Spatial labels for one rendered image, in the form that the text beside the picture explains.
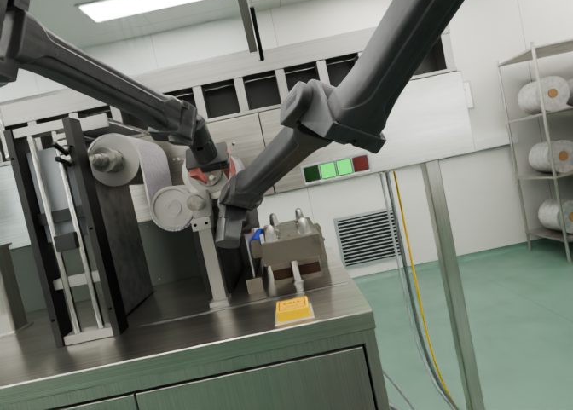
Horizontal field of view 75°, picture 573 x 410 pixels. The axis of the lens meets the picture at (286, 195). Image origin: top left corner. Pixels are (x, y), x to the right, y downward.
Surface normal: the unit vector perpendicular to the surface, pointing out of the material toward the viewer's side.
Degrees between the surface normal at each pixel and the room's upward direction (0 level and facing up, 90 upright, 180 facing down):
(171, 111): 104
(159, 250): 90
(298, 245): 90
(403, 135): 90
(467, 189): 90
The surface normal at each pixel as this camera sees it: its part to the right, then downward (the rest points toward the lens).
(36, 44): 0.93, 0.07
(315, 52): 0.00, 0.05
